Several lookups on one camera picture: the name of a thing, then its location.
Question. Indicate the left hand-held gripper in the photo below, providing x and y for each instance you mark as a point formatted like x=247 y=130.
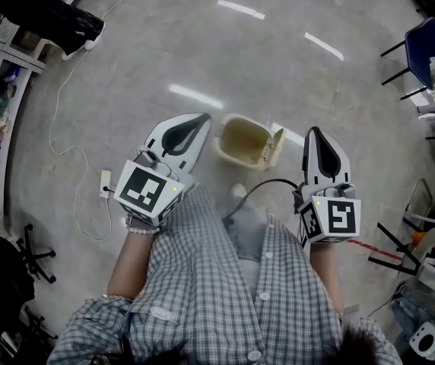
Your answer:
x=141 y=188

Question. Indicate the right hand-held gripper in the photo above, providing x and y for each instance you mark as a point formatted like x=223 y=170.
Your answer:
x=339 y=219

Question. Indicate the beige waste bin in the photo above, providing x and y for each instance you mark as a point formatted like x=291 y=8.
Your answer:
x=240 y=139

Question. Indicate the person's left forearm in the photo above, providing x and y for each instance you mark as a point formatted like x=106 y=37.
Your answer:
x=130 y=261

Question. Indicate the person's right forearm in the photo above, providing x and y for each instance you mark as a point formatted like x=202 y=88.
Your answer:
x=326 y=276

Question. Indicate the person's white shoe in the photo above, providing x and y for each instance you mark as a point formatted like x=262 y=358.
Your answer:
x=238 y=191

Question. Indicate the white power strip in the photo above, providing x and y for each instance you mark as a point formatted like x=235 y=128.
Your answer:
x=105 y=181

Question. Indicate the person's grey jeans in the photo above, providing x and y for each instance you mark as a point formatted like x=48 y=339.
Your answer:
x=246 y=230

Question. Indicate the grey checked shirt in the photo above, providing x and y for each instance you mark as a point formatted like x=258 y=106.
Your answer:
x=202 y=280

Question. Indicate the blue chair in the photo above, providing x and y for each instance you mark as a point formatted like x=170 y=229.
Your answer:
x=426 y=51

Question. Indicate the white metal shelf unit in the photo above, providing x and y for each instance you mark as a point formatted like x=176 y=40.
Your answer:
x=42 y=49
x=19 y=101

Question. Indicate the blue denim cloth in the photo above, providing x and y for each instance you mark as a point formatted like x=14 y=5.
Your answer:
x=411 y=310

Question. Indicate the white round device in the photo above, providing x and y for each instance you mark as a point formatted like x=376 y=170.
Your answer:
x=424 y=338

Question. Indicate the black office chair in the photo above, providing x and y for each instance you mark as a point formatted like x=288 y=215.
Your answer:
x=12 y=264

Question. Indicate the black metal frame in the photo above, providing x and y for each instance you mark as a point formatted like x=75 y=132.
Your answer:
x=394 y=238

